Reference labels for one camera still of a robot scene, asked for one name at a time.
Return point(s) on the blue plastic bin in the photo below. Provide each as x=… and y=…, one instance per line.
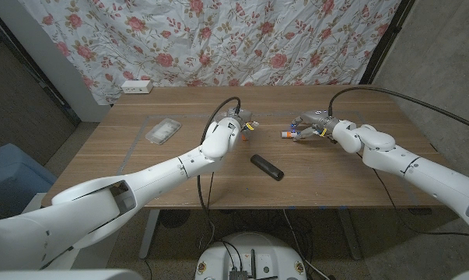
x=12, y=175

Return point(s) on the white robot torso edge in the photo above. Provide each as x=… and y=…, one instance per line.
x=63, y=275

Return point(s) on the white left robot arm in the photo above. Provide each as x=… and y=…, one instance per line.
x=141, y=186

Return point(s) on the black antenna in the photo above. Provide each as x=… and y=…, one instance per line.
x=253, y=264

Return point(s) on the white power strip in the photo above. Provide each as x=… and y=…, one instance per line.
x=137, y=86

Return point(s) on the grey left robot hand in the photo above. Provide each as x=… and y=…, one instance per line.
x=243, y=120

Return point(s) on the orange white glue stick body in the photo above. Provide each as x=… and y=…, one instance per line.
x=286, y=134

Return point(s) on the white table leg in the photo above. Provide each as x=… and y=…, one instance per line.
x=148, y=233

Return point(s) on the grey table leg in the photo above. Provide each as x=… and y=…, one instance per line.
x=351, y=237

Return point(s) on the floral print curtain backdrop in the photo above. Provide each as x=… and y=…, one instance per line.
x=218, y=39

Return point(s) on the black door frame strip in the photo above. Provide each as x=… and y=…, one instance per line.
x=32, y=66

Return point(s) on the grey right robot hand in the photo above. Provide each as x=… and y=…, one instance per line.
x=316, y=120

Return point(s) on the black backdrop frame pole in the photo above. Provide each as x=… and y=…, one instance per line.
x=389, y=35

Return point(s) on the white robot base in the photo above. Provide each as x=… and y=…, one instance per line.
x=269, y=256

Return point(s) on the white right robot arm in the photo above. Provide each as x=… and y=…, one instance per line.
x=413, y=171

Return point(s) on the black TV remote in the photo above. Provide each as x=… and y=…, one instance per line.
x=267, y=167

